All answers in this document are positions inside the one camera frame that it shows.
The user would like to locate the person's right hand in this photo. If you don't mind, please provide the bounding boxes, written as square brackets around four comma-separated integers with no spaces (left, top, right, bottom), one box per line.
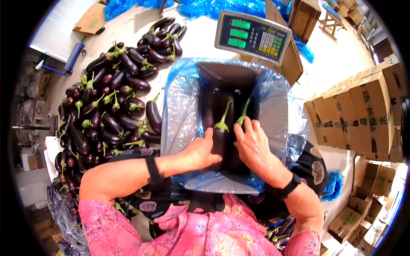
[233,117,283,182]

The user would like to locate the person's left hand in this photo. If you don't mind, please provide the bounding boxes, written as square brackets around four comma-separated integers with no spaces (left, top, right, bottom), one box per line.
[178,128,223,172]

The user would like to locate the person's left index finger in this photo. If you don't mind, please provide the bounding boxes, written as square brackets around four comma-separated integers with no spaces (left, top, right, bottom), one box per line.
[203,128,215,151]

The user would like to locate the person's right middle finger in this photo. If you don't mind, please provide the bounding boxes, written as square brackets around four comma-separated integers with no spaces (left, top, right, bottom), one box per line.
[243,117,256,137]

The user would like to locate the person's right ring finger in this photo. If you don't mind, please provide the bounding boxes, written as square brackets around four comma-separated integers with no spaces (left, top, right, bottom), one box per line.
[252,120,264,139]

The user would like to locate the person's right index finger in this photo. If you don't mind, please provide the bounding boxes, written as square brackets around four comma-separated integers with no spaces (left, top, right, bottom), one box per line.
[234,124,248,142]

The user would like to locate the dark purple eggplant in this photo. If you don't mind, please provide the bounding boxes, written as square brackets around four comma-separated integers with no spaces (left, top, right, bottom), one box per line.
[228,97,251,175]
[210,100,234,172]

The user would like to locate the blue plastic bag liner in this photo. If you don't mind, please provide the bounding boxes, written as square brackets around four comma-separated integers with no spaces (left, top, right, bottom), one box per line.
[160,58,309,196]

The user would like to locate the black wrist band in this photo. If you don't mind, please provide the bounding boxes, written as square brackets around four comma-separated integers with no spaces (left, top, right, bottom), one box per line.
[277,173,302,199]
[145,156,166,187]

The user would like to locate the brown cardboard box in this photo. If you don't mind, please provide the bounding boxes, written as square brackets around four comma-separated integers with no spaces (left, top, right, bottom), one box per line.
[195,61,261,176]

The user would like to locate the tall brown carton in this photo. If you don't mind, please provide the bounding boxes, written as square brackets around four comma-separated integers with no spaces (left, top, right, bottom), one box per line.
[264,0,304,87]

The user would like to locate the person's body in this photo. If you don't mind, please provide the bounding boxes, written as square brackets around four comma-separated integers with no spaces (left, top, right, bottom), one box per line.
[78,142,330,256]

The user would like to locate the blue plastic bag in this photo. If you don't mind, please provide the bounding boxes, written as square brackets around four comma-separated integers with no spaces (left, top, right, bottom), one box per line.
[320,170,344,202]

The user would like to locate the grey digital scale display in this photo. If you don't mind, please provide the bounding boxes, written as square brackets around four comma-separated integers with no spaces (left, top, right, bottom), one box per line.
[215,10,293,66]

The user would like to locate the small eggplant heap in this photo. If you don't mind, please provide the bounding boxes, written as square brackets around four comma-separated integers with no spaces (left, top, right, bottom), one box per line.
[266,215,297,252]

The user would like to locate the row of printed cartons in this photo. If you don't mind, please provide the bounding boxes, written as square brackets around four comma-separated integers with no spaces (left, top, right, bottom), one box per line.
[304,54,409,163]

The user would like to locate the pile of purple eggplants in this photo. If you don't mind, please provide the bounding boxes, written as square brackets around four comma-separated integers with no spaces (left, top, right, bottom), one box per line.
[54,17,188,196]

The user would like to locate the heap of small folded cartons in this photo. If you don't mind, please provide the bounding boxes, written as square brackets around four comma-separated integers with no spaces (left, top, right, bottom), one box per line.
[327,157,398,256]

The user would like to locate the stack of flat corrugated cardboard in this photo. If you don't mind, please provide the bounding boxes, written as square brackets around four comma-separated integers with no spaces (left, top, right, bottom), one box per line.
[289,0,322,44]

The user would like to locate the crumpled blue plastic sheet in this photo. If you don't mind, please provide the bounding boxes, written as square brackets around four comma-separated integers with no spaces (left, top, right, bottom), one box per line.
[104,0,315,63]

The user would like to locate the wooden stool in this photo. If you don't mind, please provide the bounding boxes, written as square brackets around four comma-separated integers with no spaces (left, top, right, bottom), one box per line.
[318,9,348,41]

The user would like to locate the clear plastic bag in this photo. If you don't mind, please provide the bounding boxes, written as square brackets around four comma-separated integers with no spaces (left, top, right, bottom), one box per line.
[46,185,91,256]

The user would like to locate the flat cardboard piece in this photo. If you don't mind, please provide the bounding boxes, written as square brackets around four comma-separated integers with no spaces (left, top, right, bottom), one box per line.
[73,3,107,36]

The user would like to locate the blue trolley with white panel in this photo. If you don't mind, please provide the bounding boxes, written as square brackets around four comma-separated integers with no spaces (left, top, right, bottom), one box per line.
[29,0,97,76]

